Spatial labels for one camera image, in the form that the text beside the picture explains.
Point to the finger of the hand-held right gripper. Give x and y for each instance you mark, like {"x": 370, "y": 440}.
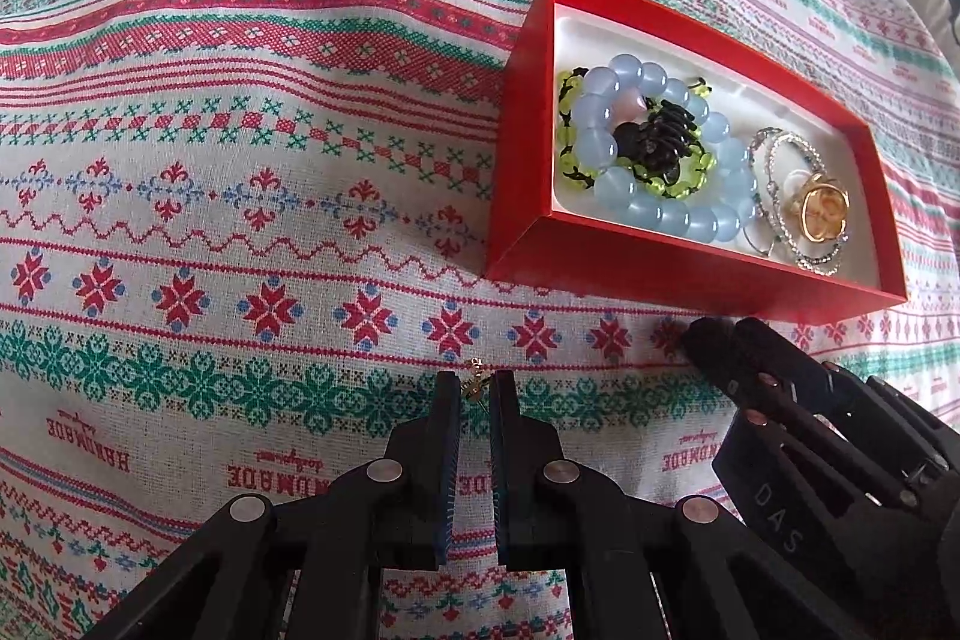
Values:
{"x": 772, "y": 344}
{"x": 712, "y": 347}

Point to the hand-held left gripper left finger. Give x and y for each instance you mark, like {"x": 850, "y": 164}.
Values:
{"x": 450, "y": 460}

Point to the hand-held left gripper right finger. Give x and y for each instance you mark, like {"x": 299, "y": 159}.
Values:
{"x": 499, "y": 460}

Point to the small gold earring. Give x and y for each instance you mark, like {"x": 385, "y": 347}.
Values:
{"x": 474, "y": 385}

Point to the red cardboard box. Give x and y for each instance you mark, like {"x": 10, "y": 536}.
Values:
{"x": 637, "y": 269}

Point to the patterned woven blanket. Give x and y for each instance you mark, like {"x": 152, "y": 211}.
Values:
{"x": 225, "y": 160}

